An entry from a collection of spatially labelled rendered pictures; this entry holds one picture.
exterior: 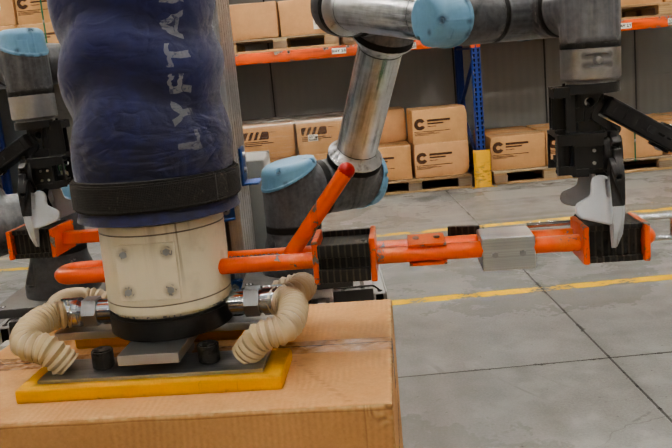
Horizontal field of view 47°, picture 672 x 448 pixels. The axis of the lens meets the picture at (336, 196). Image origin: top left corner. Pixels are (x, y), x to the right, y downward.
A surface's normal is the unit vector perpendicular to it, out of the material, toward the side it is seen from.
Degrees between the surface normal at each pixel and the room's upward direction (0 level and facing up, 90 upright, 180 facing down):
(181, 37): 69
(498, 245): 89
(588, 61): 90
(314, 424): 89
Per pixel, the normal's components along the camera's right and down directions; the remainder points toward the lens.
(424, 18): -0.89, 0.16
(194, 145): 0.67, -0.03
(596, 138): -0.07, 0.19
